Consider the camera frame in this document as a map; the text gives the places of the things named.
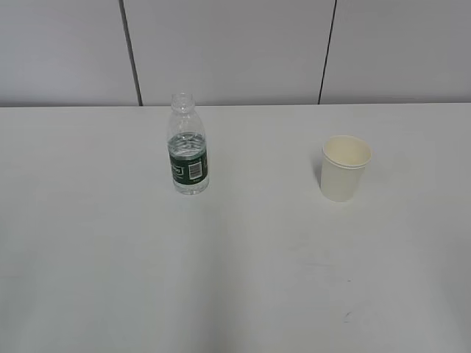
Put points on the clear green-label water bottle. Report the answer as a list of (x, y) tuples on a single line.
[(187, 146)]

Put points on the white paper cup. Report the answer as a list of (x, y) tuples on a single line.
[(344, 161)]

